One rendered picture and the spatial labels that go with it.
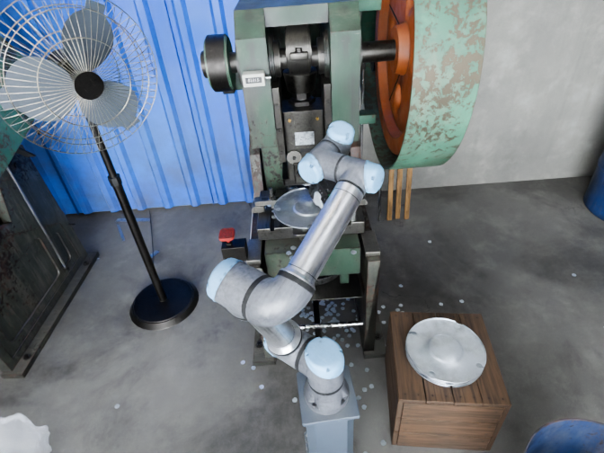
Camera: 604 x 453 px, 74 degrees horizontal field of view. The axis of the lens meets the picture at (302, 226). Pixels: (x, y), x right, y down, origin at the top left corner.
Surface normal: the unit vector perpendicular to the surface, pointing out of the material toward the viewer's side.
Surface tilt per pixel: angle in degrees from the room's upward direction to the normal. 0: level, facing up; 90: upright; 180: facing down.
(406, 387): 0
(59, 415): 0
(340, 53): 90
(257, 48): 90
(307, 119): 90
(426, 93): 91
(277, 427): 0
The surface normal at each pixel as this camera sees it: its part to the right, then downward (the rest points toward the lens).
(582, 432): -0.31, 0.57
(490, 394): -0.07, -0.79
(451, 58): 0.02, 0.45
